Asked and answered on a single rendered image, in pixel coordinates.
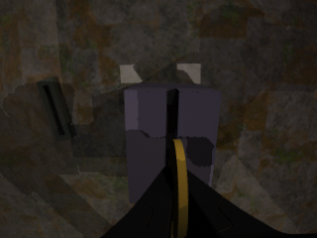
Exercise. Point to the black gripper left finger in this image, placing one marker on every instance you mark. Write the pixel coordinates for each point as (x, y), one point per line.
(151, 216)

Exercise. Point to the thin gold coin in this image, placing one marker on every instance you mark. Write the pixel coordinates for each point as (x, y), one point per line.
(180, 216)

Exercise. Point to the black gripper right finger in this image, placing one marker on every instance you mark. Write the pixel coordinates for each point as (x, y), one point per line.
(214, 216)

